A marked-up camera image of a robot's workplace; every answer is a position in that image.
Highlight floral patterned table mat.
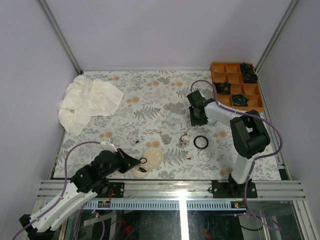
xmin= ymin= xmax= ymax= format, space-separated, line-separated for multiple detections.
xmin=51 ymin=69 xmax=285 ymax=181

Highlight crumpled white cloth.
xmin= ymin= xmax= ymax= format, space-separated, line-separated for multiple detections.
xmin=58 ymin=75 xmax=124 ymax=136

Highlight large black ring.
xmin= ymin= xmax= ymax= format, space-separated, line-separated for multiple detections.
xmin=193 ymin=135 xmax=209 ymax=149

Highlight wooden compartment tray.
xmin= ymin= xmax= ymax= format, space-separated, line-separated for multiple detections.
xmin=210 ymin=62 xmax=264 ymax=113

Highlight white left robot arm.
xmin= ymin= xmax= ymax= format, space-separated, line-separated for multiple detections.
xmin=19 ymin=148 xmax=141 ymax=240

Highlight aluminium front rail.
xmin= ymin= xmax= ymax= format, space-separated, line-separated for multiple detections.
xmin=34 ymin=178 xmax=307 ymax=201

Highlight beige round jewelry case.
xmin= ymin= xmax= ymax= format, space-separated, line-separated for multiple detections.
xmin=128 ymin=147 xmax=164 ymax=178

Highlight red beaded chain bracelet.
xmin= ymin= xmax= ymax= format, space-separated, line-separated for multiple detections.
xmin=178 ymin=132 xmax=191 ymax=147

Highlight black flower orange dots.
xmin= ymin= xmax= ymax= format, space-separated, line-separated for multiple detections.
xmin=214 ymin=81 xmax=231 ymax=95

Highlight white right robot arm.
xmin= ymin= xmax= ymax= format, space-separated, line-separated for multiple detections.
xmin=187 ymin=90 xmax=271 ymax=199

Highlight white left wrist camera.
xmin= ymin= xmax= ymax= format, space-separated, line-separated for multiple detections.
xmin=100 ymin=141 xmax=117 ymax=153

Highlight black flower yellow green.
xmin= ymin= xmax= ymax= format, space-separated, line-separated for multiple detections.
xmin=231 ymin=94 xmax=249 ymax=107

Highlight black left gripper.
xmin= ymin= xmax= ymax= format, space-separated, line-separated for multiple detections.
xmin=101 ymin=149 xmax=142 ymax=180

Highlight black fabric flower top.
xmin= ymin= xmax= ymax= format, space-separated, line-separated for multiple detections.
xmin=239 ymin=62 xmax=255 ymax=73

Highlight black fabric flower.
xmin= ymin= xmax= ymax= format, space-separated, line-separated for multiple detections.
xmin=239 ymin=62 xmax=255 ymax=73
xmin=242 ymin=71 xmax=258 ymax=84

